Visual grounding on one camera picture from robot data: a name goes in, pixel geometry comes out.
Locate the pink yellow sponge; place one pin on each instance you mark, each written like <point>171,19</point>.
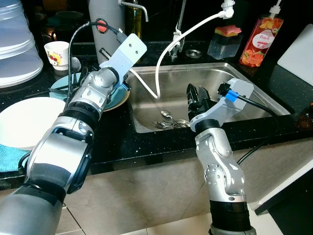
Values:
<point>227,31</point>

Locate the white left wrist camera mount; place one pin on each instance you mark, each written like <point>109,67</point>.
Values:
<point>127,54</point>

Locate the stainless steel sink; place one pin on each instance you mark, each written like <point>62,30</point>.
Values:
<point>195,73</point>

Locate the teal plate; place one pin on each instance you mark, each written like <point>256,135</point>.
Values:
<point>110,100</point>

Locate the chrome faucet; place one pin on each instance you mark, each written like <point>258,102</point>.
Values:
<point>174,49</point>

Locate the black cabinet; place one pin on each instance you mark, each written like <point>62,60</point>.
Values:
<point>293,215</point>

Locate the blue cloth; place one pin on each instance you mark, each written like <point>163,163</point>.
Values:
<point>10,159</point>

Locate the clear plastic sponge holder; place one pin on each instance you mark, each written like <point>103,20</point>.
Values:
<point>222,49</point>

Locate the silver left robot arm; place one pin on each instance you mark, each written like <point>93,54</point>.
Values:
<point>54,152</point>

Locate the olive oil bottle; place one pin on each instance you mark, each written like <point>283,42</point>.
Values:
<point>133,24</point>

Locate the peach dish soap bottle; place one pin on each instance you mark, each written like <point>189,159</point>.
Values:
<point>259,44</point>

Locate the clear stacked plastic container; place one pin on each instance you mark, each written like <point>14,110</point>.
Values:
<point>19,49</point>

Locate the white printed cup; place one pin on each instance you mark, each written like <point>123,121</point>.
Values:
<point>56,54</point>

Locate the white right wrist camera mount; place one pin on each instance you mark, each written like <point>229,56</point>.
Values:
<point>242,88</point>

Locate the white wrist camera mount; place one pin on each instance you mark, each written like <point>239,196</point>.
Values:
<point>127,54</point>
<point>242,88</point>

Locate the white cutting board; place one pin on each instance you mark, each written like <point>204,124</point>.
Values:
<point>298,54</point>

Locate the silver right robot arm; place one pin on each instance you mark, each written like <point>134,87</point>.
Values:
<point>220,166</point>

